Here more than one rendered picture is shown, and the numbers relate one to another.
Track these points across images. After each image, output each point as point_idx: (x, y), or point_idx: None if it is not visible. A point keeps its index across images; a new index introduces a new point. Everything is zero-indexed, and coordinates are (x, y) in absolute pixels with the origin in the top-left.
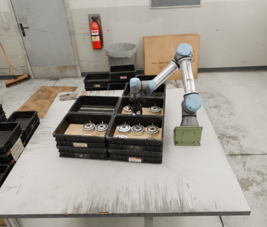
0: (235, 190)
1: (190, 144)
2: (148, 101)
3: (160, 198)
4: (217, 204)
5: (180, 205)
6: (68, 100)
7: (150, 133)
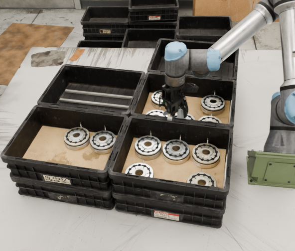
0: None
1: (282, 186)
2: (200, 85)
3: None
4: None
5: None
6: (47, 66)
7: (202, 162)
